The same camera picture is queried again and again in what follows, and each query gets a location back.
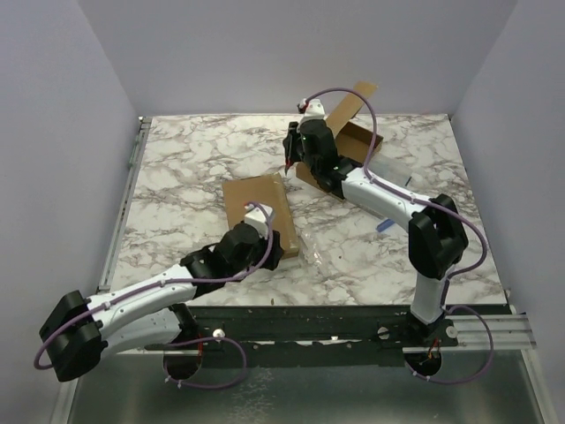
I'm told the taped brown cardboard box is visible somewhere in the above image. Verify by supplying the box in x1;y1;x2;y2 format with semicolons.
221;172;300;261

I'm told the brown cardboard express box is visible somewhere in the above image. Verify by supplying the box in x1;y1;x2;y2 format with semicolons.
292;81;382;200

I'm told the red black utility knife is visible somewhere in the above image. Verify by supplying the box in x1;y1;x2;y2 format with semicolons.
284;161;294;175

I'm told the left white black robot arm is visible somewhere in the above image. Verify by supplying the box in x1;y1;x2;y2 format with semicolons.
34;223;284;382

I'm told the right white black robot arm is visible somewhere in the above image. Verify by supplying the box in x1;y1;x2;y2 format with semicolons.
282;119;469;345

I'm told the clear plastic wrap piece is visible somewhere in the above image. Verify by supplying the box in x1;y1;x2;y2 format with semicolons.
298;227;334;278

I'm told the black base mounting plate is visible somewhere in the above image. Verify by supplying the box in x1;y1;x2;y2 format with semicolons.
145;302;460;368

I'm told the clear plastic container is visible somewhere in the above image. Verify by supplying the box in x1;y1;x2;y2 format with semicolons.
368;153;412;187

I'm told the small blue plastic piece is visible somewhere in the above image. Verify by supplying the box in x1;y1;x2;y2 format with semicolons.
376;219;395;232

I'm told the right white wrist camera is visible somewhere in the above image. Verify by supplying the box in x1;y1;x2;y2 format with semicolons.
297;98;326;133

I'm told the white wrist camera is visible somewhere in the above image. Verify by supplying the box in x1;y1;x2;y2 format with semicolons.
244;202;275;239
297;98;326;133

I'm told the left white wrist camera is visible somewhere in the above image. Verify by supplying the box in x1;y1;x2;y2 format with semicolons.
244;202;275;239

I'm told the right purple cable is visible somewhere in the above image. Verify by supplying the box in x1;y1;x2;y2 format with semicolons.
299;87;494;383

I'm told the purple cable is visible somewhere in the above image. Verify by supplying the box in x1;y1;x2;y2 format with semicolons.
33;201;274;390
299;87;494;383

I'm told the aluminium frame rail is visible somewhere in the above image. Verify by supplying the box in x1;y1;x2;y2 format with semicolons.
132;312;536;354

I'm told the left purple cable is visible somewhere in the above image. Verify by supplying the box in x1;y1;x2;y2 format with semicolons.
33;201;274;390

